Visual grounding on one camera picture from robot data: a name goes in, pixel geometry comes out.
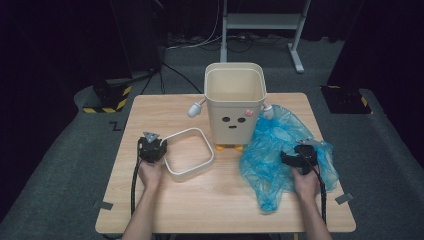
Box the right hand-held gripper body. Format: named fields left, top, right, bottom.
left=293, top=138, right=326, bottom=174

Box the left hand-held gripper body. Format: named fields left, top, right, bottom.
left=137, top=131, right=162, bottom=164

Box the blue plastic bag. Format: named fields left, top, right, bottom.
left=239, top=104, right=340, bottom=213

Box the cream bin rim ring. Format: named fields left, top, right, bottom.
left=159, top=127, right=215, bottom=177

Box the cream trash bin with face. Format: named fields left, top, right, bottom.
left=187, top=62, right=275, bottom=153

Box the person's left hand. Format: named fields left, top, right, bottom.
left=137, top=159, right=165, bottom=191

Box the person's right hand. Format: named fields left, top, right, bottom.
left=291, top=167, right=321, bottom=201

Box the grey tape piece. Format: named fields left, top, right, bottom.
left=93, top=200, right=115, bottom=211
left=334, top=192, right=355, bottom=206

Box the black yellow striped stand base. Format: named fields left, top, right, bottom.
left=82, top=78, right=133, bottom=114

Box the black stand base yellow mark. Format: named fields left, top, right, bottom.
left=320, top=84, right=373, bottom=115

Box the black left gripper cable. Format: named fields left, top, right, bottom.
left=130, top=149, right=143, bottom=216

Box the black floor cable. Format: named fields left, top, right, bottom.
left=161, top=61, right=204, bottom=95

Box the white floor cable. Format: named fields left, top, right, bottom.
left=165, top=0, right=223, bottom=52

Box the white metal stand frame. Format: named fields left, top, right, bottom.
left=219, top=0, right=313, bottom=74

